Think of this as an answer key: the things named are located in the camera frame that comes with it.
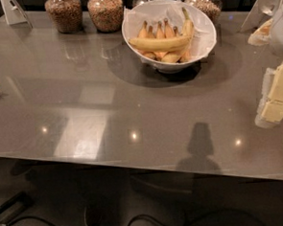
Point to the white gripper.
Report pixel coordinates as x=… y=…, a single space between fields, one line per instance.
x=281 y=30

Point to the large yellow banana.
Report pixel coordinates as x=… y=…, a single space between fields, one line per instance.
x=160 y=45

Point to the white ceramic bowl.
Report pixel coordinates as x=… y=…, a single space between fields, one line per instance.
x=174 y=66

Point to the white paper bowl liner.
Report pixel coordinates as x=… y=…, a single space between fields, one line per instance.
x=204 y=39

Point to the white sign stand right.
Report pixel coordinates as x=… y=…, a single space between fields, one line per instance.
x=260 y=10

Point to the white sign stand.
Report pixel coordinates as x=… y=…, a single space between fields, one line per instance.
x=260 y=10
x=14 y=14

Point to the bunch of small bananas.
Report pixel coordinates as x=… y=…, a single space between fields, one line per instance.
x=164 y=30

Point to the glass jar of grains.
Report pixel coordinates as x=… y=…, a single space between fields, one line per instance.
x=107 y=15
x=66 y=15
x=212 y=8

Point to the glass jar of grains left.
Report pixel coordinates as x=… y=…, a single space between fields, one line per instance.
x=66 y=15

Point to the white sign stand left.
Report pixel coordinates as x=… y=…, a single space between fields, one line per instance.
x=14 y=14

